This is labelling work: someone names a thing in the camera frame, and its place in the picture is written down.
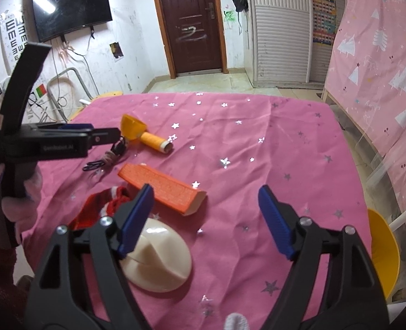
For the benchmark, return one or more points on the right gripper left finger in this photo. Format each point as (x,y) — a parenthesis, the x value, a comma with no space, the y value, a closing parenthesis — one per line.
(130,219)

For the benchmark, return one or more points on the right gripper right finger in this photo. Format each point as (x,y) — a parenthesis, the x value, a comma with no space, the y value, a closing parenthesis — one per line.
(281,220)

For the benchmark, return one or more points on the orange thread spool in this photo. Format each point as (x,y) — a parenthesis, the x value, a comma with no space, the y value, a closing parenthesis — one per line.
(156,142)

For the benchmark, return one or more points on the yellow plastic funnel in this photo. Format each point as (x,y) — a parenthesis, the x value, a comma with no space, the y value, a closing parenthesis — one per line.
(132,128)

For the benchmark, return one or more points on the right gloved hand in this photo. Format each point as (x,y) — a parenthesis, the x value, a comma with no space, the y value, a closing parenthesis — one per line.
(236,321)

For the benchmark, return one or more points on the red striped knit sock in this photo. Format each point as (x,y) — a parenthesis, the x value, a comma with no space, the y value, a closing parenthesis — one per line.
(98,205)

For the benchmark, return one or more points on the cream plastic dome lid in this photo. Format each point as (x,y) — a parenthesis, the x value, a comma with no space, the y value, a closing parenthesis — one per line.
(161,261)

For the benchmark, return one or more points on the pink star tablecloth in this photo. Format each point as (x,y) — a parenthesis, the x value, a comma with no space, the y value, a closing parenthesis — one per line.
(227,145)

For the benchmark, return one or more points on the yellow wooden stool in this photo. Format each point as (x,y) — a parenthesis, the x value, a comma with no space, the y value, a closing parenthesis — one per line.
(84,103)

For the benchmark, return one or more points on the eye test chart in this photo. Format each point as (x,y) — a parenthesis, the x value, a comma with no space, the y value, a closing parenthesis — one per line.
(13,38)

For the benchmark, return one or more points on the white slatted wardrobe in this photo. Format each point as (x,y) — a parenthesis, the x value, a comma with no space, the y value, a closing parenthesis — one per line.
(279,47)

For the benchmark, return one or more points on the pink bed curtain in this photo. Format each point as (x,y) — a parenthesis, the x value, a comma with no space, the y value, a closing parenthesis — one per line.
(367,78)

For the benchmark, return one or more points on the dark brown door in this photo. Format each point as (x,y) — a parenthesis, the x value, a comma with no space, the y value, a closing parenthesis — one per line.
(193,36)

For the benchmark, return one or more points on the black wall television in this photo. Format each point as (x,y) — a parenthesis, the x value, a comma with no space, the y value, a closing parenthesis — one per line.
(54,18)

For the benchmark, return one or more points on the colourful wall chart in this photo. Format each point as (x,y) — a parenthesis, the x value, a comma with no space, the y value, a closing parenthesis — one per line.
(324,21)

